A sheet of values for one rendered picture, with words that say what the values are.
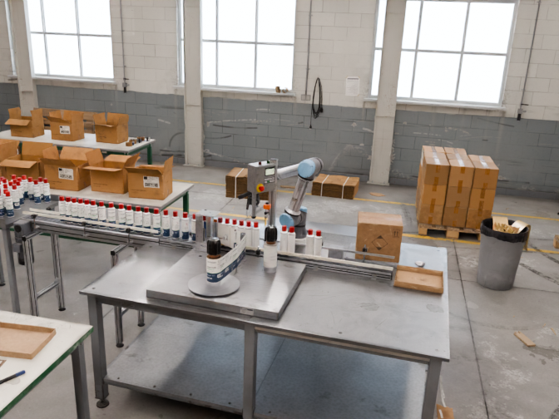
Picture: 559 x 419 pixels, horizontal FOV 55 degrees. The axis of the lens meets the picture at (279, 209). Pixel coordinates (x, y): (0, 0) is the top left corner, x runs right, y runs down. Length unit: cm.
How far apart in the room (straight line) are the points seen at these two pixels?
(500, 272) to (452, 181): 152
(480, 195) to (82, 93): 698
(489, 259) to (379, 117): 385
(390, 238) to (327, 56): 547
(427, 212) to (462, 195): 44
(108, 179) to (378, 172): 488
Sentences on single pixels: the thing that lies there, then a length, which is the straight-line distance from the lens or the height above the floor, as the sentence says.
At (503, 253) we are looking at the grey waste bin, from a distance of 555.
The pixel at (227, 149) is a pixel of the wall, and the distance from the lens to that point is 942.
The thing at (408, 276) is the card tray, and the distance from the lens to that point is 367.
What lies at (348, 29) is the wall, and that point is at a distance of 879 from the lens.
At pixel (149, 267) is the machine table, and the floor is 83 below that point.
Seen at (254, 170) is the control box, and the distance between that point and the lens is 357.
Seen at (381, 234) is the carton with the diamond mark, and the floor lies 105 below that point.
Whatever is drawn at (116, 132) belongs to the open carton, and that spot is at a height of 94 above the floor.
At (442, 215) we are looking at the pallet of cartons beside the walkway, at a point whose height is 26.
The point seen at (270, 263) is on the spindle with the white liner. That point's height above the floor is 95.
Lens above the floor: 234
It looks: 19 degrees down
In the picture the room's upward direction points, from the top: 2 degrees clockwise
